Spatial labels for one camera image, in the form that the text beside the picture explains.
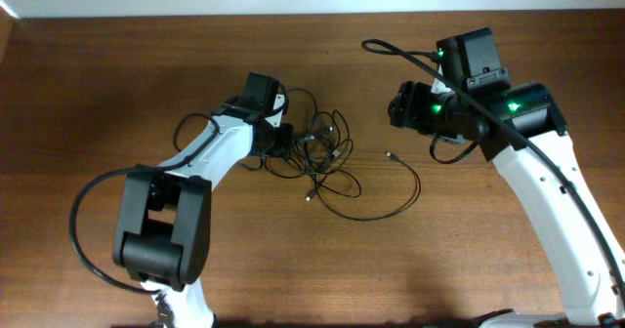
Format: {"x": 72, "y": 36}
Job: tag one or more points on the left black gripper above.
{"x": 281, "y": 140}

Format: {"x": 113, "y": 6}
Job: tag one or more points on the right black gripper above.
{"x": 410, "y": 101}

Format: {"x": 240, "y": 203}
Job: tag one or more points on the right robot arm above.
{"x": 523, "y": 133}

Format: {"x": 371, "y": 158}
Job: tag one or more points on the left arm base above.
{"x": 165, "y": 314}

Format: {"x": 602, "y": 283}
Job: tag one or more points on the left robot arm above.
{"x": 162, "y": 235}

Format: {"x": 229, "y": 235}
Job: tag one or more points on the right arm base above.
{"x": 508, "y": 318}

